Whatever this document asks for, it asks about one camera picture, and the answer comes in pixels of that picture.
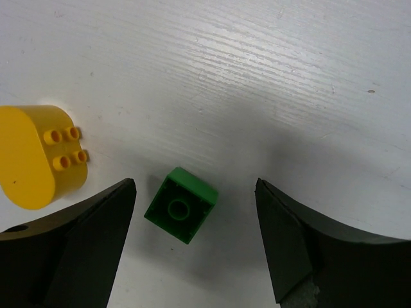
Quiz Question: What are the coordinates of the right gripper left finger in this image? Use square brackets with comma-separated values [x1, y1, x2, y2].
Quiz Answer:
[1, 178, 137, 307]

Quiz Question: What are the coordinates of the orange oval lego piece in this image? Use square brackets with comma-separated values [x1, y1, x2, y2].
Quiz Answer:
[1, 105, 88, 210]

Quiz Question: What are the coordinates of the small green lego top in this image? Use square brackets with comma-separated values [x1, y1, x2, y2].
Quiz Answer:
[144, 167, 218, 244]

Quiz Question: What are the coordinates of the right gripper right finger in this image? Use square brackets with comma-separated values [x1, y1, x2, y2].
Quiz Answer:
[255, 179, 410, 307]

